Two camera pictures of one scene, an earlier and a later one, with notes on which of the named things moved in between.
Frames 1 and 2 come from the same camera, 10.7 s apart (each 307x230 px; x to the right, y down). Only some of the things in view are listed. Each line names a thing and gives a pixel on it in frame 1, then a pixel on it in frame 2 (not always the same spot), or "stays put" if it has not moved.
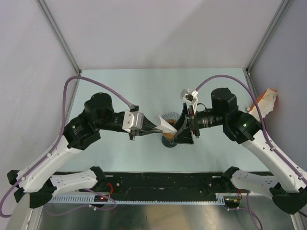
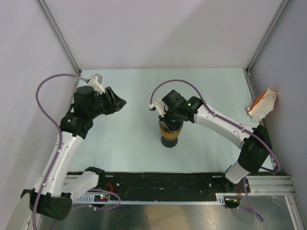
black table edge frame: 166,186 stays put
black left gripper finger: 147,123 -> 116,102
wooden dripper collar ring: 169,136 stays put
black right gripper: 186,122 -> 171,127
